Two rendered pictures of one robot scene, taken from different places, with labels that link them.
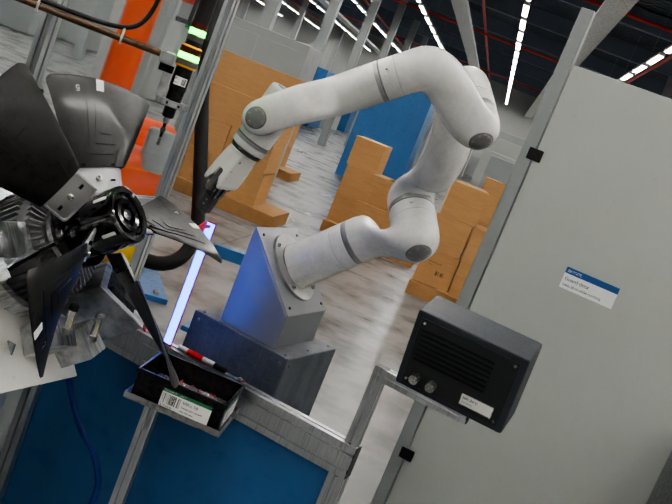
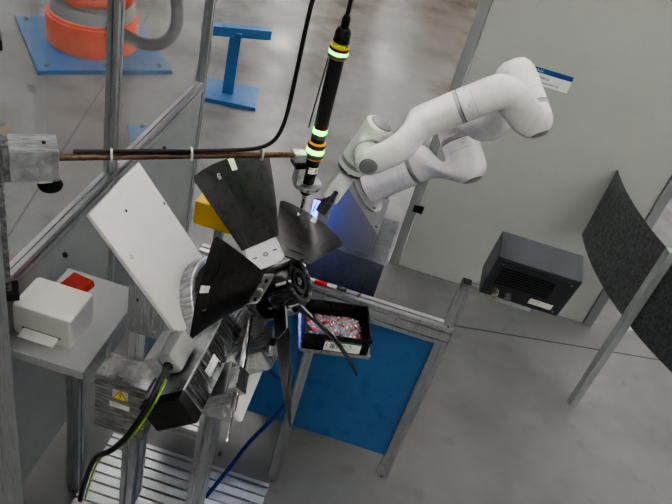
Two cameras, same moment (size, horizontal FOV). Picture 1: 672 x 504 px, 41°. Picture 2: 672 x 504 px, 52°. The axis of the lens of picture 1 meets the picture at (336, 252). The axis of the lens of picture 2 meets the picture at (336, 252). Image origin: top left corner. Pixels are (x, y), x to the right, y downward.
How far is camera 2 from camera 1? 114 cm
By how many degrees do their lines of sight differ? 31
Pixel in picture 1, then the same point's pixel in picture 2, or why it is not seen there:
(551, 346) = not seen: hidden behind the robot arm
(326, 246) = (396, 178)
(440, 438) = (441, 196)
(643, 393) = (590, 149)
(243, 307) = (340, 231)
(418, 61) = (495, 97)
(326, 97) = (419, 134)
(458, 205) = not seen: outside the picture
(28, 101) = (227, 261)
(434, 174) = (489, 137)
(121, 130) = (263, 200)
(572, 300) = not seen: hidden behind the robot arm
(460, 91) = (526, 106)
